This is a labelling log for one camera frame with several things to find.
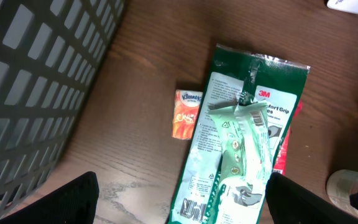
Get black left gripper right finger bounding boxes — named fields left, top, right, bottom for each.
left=265, top=172, right=358, bottom=224

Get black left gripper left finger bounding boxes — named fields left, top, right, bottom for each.
left=0, top=171, right=99, bottom=224

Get green lid jar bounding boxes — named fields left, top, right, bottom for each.
left=326, top=169, right=358, bottom=218

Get red snack bag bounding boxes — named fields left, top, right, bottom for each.
left=273, top=101, right=303, bottom=175

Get light green wrapper packet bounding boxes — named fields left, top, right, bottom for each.
left=208, top=101, right=272, bottom=206

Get green 3M gloves package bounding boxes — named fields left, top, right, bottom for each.
left=169, top=45, right=310, bottom=223

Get orange Kleenex tissue pack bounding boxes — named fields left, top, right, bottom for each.
left=172, top=90, right=203, bottom=140

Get grey plastic mesh basket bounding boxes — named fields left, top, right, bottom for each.
left=0, top=0, right=126, bottom=218

